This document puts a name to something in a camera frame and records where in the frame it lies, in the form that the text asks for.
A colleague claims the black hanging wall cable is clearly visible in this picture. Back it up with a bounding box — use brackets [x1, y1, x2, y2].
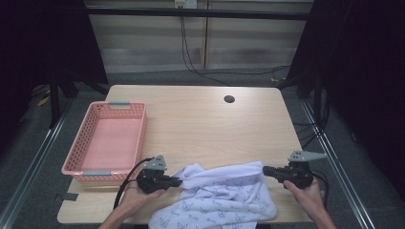
[179, 15, 291, 88]

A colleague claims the yellow object on floor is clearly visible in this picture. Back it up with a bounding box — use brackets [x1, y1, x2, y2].
[36, 95, 51, 108]

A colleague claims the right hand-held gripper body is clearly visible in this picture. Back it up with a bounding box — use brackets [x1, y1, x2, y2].
[277, 150, 329, 191]

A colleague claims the black horizontal frame bar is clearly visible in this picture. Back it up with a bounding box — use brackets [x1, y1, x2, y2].
[85, 7, 315, 22]

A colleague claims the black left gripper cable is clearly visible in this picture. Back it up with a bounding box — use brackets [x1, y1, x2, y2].
[112, 156, 156, 212]

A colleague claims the black metal stand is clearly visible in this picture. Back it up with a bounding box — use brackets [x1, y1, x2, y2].
[48, 72, 62, 130]

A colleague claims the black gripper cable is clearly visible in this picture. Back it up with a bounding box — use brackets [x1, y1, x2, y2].
[112, 156, 156, 212]
[310, 169, 330, 209]

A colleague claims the black floor cable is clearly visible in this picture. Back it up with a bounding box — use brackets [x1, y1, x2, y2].
[291, 88, 330, 151]

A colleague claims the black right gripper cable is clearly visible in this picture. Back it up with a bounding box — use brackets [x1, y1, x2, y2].
[310, 169, 330, 209]

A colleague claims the white towel with blue print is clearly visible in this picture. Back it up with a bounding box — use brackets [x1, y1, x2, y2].
[147, 160, 279, 229]

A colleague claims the white wall power outlet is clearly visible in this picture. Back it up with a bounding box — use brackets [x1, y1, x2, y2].
[174, 0, 199, 10]

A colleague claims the person's right hand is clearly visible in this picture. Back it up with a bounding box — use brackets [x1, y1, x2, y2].
[283, 177, 327, 218]

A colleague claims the dark curtain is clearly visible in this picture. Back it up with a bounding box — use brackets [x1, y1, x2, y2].
[0, 0, 110, 154]
[275, 0, 405, 204]

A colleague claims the metal floor rail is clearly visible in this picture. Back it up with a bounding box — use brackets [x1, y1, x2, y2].
[300, 98, 378, 229]
[0, 94, 76, 229]

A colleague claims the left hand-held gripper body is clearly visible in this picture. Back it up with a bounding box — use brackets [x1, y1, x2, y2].
[136, 154, 175, 196]

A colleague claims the pink perforated plastic basket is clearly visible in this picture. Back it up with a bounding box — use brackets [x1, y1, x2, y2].
[61, 100, 148, 183]

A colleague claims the person's left hand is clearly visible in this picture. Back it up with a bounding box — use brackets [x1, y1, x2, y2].
[118, 177, 167, 220]

